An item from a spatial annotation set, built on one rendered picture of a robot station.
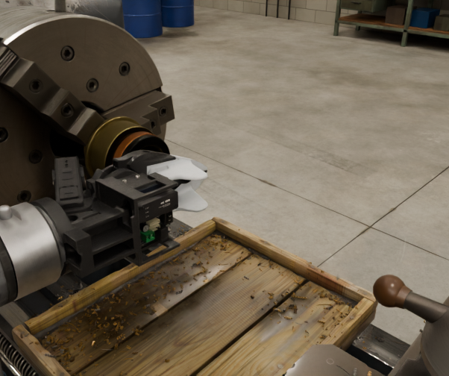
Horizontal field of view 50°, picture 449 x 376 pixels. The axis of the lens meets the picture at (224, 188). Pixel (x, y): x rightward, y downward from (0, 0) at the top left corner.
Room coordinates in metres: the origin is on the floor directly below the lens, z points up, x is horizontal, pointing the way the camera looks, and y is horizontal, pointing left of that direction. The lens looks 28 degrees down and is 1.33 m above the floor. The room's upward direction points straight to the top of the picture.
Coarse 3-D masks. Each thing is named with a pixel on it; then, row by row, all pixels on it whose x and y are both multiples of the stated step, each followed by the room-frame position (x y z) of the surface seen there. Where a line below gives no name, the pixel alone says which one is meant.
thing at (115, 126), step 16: (96, 128) 0.54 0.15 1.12; (112, 128) 0.54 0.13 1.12; (128, 128) 0.53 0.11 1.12; (144, 128) 0.55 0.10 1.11; (96, 144) 0.53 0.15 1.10; (112, 144) 0.52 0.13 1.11; (128, 144) 0.51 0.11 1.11; (144, 144) 0.51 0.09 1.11; (160, 144) 0.53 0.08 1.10; (96, 160) 0.52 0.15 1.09; (112, 160) 0.51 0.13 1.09
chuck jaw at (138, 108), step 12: (144, 96) 0.69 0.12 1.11; (156, 96) 0.68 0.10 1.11; (168, 96) 0.68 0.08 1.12; (96, 108) 0.65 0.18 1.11; (120, 108) 0.65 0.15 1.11; (132, 108) 0.65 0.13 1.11; (144, 108) 0.64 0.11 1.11; (156, 108) 0.64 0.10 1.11; (168, 108) 0.68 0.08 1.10; (144, 120) 0.60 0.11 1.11; (156, 120) 0.64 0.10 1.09; (168, 120) 0.68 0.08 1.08; (156, 132) 0.63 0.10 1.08
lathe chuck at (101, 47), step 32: (0, 32) 0.59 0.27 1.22; (32, 32) 0.58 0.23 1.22; (64, 32) 0.61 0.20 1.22; (96, 32) 0.65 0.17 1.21; (64, 64) 0.61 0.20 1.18; (96, 64) 0.64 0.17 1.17; (128, 64) 0.68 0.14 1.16; (0, 96) 0.54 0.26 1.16; (96, 96) 0.64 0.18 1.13; (128, 96) 0.68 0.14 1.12; (0, 128) 0.54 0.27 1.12; (32, 128) 0.57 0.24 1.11; (0, 160) 0.53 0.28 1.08; (32, 160) 0.56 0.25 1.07; (0, 192) 0.52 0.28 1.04; (32, 192) 0.55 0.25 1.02
